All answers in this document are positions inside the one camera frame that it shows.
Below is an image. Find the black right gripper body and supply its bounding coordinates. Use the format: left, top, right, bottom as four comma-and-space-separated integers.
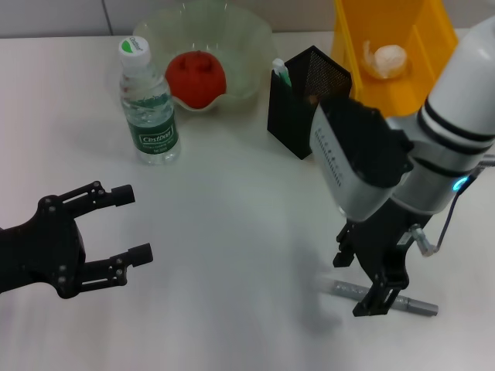
353, 198, 431, 288

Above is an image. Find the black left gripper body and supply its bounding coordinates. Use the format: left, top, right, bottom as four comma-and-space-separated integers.
0, 194, 87, 300

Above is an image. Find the clear green-label water bottle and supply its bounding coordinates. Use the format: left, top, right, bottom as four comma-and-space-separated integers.
118, 36, 182, 166

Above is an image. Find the white paper ball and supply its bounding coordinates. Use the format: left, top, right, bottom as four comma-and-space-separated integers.
361, 39, 409, 80

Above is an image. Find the green white pen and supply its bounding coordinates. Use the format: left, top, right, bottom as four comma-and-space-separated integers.
271, 57, 294, 88

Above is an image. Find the grey marker pen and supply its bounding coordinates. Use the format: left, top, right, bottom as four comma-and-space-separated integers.
328, 278, 440, 318

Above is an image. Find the black mesh pen holder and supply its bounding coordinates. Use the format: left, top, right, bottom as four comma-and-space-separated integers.
266, 45, 353, 161

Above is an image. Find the translucent green fruit bowl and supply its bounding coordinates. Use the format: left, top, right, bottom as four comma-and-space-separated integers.
131, 0, 278, 115

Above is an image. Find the yellow plastic bin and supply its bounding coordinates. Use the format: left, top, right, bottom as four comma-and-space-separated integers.
329, 0, 460, 119

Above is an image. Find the right wrist cable connector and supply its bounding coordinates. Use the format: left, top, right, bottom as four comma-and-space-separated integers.
409, 154, 495, 257

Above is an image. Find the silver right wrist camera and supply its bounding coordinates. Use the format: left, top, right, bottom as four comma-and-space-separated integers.
311, 96, 415, 223

